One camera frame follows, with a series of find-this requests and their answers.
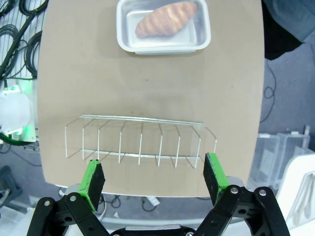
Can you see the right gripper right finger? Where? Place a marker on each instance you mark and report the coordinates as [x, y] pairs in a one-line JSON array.
[[246, 216]]

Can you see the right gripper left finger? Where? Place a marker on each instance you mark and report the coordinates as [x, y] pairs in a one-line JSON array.
[[73, 216]]

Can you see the clear plastic container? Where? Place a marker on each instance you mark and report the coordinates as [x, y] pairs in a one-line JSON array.
[[162, 52]]

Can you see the long striped bread loaf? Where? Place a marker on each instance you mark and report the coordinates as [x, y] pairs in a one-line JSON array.
[[167, 20]]

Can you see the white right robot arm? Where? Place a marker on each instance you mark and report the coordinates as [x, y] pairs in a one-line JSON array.
[[14, 113]]

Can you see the white plastic tub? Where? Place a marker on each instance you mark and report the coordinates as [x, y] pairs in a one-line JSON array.
[[300, 196]]

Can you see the clear plastic storage bin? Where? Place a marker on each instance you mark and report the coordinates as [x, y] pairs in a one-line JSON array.
[[278, 152]]

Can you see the rectangular stainless steel container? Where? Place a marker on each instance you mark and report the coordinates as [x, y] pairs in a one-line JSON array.
[[193, 37]]

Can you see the person in grey coat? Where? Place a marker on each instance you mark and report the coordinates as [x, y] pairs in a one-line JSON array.
[[295, 19]]

